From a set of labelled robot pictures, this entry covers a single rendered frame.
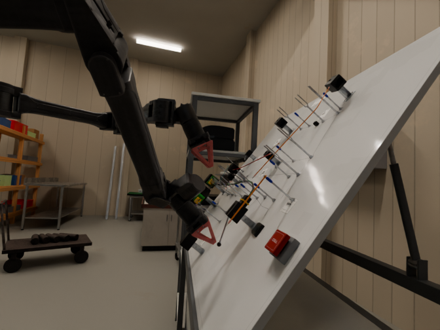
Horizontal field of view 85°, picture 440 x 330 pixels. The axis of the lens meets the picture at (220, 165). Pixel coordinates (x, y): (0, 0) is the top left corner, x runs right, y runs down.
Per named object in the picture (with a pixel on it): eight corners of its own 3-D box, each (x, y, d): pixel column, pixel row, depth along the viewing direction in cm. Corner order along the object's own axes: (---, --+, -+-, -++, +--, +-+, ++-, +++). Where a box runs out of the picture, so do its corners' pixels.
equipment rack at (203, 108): (172, 371, 155) (191, 91, 168) (173, 317, 214) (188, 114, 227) (247, 365, 163) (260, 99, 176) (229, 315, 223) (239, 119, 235)
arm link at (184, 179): (148, 178, 72) (146, 202, 66) (172, 156, 67) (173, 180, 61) (179, 192, 79) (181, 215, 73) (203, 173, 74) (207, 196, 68)
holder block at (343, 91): (343, 93, 94) (326, 78, 93) (357, 90, 83) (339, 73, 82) (334, 103, 95) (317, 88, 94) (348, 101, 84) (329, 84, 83)
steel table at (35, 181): (84, 216, 702) (87, 179, 709) (59, 230, 512) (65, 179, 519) (54, 215, 680) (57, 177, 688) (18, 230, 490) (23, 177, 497)
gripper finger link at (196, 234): (220, 231, 79) (202, 210, 79) (224, 238, 72) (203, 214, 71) (205, 245, 79) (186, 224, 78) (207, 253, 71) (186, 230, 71)
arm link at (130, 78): (92, 31, 43) (76, 57, 36) (126, 29, 44) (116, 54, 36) (149, 183, 74) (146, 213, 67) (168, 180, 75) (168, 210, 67)
